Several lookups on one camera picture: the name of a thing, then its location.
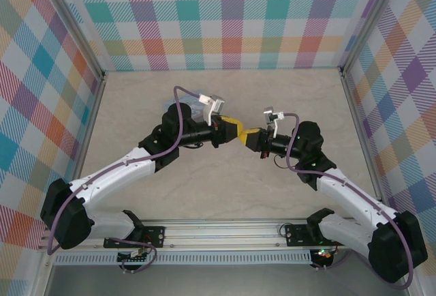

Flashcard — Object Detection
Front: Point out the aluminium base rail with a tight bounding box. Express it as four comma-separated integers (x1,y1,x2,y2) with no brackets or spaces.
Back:
37,218,414,252

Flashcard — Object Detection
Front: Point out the blue cartoon tin box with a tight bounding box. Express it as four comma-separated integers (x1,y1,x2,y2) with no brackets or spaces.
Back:
162,89,206,119

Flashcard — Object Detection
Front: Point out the white slotted cable duct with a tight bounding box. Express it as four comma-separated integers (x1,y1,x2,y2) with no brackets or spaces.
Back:
53,253,313,266

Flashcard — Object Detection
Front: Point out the aluminium frame post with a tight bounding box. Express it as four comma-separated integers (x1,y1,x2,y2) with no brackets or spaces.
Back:
339,0,401,74
42,0,107,79

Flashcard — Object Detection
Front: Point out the aluminium side rail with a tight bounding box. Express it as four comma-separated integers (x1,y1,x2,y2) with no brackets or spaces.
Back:
339,66,384,207
59,70,108,224

